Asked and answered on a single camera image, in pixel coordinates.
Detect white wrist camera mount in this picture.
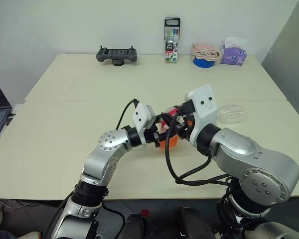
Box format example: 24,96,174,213
184,84,218,148
132,102,155,147

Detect clear plastic container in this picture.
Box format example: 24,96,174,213
217,104,248,124

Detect grey partition panel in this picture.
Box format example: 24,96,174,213
261,0,299,101

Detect thin floor cables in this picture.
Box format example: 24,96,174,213
0,198,30,210

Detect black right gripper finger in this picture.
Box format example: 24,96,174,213
164,107,188,120
173,123,190,140

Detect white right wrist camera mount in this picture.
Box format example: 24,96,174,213
184,84,218,148

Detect dark rounded shape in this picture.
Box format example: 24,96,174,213
124,213,147,239

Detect orange cup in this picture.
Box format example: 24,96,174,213
156,106,185,153

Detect pink rope bundle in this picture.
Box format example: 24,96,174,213
191,43,224,61

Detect purple tissue box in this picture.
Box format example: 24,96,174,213
220,36,248,66

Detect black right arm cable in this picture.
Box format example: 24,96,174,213
164,115,230,187

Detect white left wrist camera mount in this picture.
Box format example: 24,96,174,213
132,102,155,147

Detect grey handheld remote controller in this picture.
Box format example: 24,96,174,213
96,45,138,67

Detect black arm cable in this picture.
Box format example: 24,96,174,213
164,115,230,187
115,99,141,130

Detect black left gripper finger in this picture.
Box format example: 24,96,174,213
154,112,176,130
161,133,183,144

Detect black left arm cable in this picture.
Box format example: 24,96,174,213
115,99,141,130

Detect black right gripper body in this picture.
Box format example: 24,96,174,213
174,99,196,140

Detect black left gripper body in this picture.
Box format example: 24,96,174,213
143,123,165,149

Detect blue tape roll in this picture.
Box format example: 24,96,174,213
192,55,216,68

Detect marker pen pack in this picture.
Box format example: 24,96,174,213
163,17,181,64

